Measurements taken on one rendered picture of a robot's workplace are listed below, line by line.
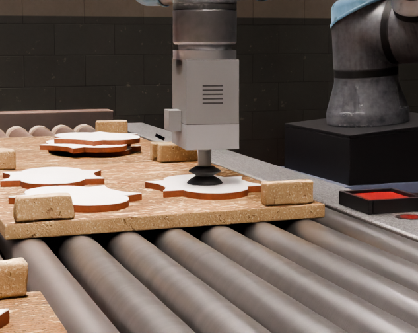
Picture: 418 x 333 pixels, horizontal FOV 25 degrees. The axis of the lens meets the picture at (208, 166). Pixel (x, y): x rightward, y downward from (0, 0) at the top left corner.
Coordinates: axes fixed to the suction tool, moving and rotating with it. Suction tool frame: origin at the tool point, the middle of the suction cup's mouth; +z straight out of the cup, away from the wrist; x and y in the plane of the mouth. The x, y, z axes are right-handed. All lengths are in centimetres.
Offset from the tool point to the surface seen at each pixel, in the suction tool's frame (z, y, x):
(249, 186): -0.1, 3.2, 4.7
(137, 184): 0.6, -6.4, -7.1
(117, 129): -1, -67, -1
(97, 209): 0.3, 12.1, -14.3
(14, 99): 21, -511, -7
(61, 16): -31, -516, 24
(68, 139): -1.9, -38.7, -12.9
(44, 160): 0.6, -31.9, -17.0
